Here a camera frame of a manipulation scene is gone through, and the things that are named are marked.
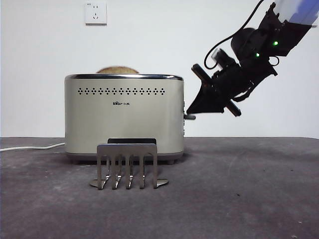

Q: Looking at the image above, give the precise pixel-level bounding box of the cream steel toaster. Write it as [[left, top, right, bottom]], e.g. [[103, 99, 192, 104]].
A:
[[64, 73, 185, 165]]

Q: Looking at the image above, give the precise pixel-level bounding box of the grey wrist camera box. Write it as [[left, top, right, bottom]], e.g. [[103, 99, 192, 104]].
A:
[[211, 48, 237, 72]]

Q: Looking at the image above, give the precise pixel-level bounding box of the black camera cable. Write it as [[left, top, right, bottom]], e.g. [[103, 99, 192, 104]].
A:
[[203, 0, 265, 70]]

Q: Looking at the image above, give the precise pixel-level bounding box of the white power cord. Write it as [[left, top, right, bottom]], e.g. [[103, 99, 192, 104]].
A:
[[0, 142, 66, 153]]

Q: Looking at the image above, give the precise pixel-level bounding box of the white wall socket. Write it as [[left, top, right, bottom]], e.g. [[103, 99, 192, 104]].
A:
[[84, 1, 108, 26]]

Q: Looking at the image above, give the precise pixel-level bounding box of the brown seeded bread slice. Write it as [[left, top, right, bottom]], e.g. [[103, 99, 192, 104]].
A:
[[96, 66, 140, 75]]

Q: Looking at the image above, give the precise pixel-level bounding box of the steel toast rack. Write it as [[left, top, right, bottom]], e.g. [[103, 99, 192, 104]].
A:
[[89, 138, 169, 190]]

